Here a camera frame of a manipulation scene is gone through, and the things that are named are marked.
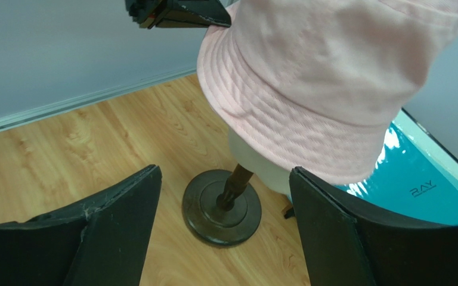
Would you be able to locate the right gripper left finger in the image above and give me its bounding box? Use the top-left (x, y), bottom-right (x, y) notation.
top-left (0, 165), bottom-right (162, 285)

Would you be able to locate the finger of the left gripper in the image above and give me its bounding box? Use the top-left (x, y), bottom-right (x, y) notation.
top-left (125, 0), bottom-right (231, 29)

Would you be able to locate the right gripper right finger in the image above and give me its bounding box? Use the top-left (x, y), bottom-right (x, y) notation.
top-left (289, 167), bottom-right (458, 285)

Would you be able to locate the pink bucket hat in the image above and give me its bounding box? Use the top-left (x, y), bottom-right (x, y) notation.
top-left (197, 1), bottom-right (458, 185)

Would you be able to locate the teal fabric in plastic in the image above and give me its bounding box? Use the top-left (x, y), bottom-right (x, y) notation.
top-left (338, 124), bottom-right (458, 225)

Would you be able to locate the cream mannequin head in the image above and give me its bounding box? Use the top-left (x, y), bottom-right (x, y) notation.
top-left (227, 128), bottom-right (290, 198)

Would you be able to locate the dark round stand base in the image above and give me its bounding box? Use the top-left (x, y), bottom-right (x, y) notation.
top-left (182, 164), bottom-right (262, 247)

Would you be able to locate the white tablet board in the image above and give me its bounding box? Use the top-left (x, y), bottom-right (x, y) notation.
top-left (393, 110), bottom-right (458, 190)

